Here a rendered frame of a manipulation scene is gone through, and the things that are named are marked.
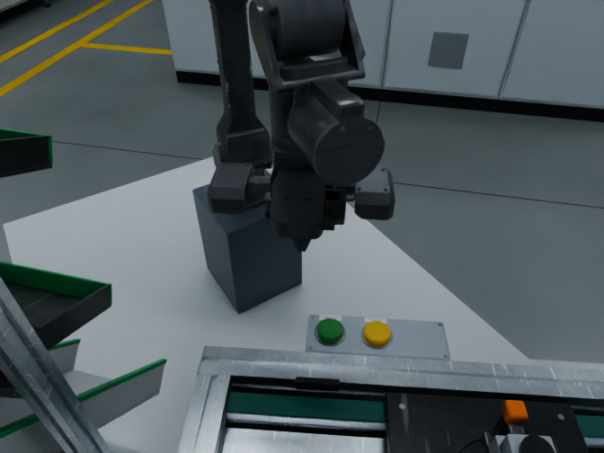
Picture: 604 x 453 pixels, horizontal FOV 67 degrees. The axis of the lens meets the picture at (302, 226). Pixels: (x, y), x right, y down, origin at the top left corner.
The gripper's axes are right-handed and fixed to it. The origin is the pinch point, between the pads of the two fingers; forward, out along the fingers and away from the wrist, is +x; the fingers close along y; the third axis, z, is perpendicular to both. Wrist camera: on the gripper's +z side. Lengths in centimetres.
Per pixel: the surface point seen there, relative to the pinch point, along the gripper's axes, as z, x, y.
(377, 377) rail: 3.2, 24.2, 10.6
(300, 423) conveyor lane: 8.9, 27.5, 0.3
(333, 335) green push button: -2.5, 22.9, 4.2
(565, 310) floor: -93, 120, 104
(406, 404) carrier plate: 7.3, 23.3, 14.0
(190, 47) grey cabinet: -299, 85, -105
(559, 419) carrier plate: 8.0, 23.5, 33.2
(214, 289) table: -19.6, 33.8, -18.7
